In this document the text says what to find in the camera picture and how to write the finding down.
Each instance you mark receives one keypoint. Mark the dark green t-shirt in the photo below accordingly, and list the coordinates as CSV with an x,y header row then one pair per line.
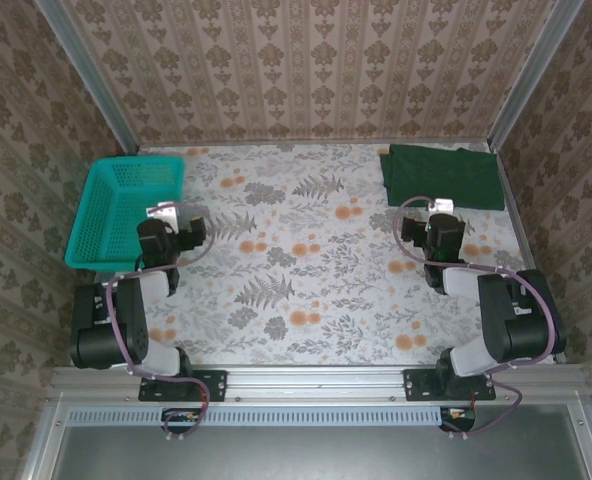
x,y
441,175

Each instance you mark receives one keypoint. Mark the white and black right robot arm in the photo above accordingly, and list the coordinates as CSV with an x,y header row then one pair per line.
x,y
521,325

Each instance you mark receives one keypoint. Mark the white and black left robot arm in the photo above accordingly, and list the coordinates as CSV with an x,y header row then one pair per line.
x,y
126,320

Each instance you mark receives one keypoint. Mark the teal plastic basket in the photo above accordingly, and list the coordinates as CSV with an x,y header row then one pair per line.
x,y
116,210

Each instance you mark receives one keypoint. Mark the aluminium table edge strip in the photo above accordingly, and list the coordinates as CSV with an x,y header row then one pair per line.
x,y
326,144

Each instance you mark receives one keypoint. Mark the grey metal sheet panel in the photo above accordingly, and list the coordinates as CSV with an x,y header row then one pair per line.
x,y
326,455

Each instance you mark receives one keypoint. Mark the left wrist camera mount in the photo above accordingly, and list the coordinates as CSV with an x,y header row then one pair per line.
x,y
168,212

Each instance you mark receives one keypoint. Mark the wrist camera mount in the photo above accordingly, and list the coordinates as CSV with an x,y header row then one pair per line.
x,y
443,205
168,212

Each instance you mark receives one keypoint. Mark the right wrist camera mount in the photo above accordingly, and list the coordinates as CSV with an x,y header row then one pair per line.
x,y
443,205

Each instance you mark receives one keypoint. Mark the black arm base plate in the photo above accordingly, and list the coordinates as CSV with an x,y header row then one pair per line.
x,y
211,385
418,385

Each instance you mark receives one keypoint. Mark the aluminium frame post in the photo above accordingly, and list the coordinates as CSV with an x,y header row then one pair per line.
x,y
531,80
86,75

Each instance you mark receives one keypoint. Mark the aluminium mounting rail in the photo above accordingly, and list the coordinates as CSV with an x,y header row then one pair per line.
x,y
316,382

